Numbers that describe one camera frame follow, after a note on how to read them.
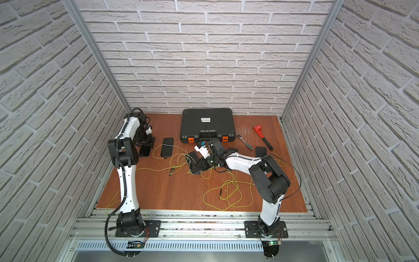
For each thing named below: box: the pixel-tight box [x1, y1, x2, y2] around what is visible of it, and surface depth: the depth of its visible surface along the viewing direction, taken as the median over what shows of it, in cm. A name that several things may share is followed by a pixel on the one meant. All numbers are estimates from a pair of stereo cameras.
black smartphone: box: [160, 137, 175, 158], surface depth 104 cm
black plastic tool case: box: [180, 108, 237, 144], surface depth 109 cm
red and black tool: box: [252, 124, 274, 151], surface depth 112 cm
